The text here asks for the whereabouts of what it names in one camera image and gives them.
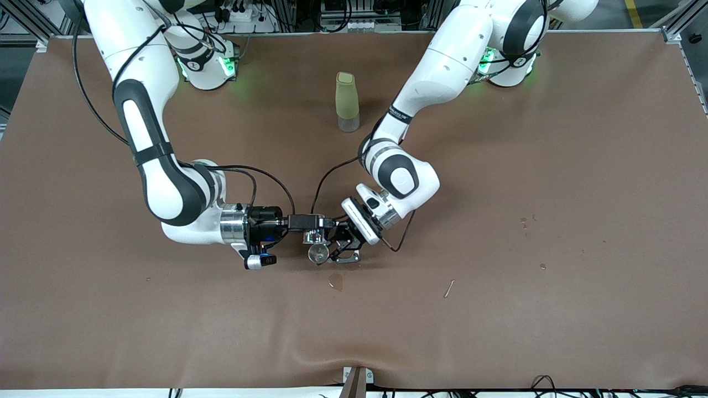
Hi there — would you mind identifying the bottle with green sleeve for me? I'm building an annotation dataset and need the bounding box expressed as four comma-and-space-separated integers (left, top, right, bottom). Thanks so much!
335, 71, 361, 133

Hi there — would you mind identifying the brown bar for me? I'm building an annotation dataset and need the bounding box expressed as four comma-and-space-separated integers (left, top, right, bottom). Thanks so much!
340, 368, 367, 398

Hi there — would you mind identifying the brown table mat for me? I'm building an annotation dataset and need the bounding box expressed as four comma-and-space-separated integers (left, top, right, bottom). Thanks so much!
0, 30, 708, 390

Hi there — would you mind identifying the white power strip with plugs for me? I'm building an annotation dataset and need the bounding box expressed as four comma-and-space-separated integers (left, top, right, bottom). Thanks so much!
218, 0, 277, 34

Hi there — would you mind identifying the white socket strip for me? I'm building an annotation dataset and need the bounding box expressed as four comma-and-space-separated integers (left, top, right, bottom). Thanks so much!
322, 17, 402, 33

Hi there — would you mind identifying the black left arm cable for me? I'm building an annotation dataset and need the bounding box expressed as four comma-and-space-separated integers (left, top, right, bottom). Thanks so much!
310, 155, 418, 253

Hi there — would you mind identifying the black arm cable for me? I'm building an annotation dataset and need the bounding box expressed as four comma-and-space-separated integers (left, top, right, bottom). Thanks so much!
310, 155, 418, 253
71, 0, 296, 216

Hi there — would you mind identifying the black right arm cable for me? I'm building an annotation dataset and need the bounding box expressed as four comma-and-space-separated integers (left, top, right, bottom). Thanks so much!
71, 0, 296, 216

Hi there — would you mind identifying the grey metal table bracket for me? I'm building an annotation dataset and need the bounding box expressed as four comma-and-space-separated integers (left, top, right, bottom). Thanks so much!
342, 366, 375, 386

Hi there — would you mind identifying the black cable loop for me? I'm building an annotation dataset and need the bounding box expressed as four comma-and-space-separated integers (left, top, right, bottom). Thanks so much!
531, 375, 559, 396

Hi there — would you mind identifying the aluminium frame profile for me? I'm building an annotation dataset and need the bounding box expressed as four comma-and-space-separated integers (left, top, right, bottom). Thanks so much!
0, 0, 75, 53
652, 0, 708, 117

